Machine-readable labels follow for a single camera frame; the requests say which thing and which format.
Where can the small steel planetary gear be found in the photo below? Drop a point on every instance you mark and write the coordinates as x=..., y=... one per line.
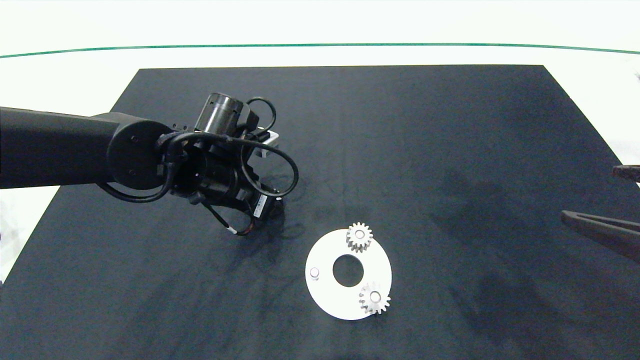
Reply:
x=382, y=300
x=352, y=234

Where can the round white pin plate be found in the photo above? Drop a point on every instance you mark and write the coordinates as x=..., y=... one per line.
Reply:
x=325, y=295

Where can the green tape line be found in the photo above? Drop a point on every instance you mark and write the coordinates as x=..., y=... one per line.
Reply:
x=320, y=45

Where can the dark rectangular mat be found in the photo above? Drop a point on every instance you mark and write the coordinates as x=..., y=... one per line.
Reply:
x=450, y=125

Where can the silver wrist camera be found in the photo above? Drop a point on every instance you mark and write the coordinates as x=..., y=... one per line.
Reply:
x=267, y=137

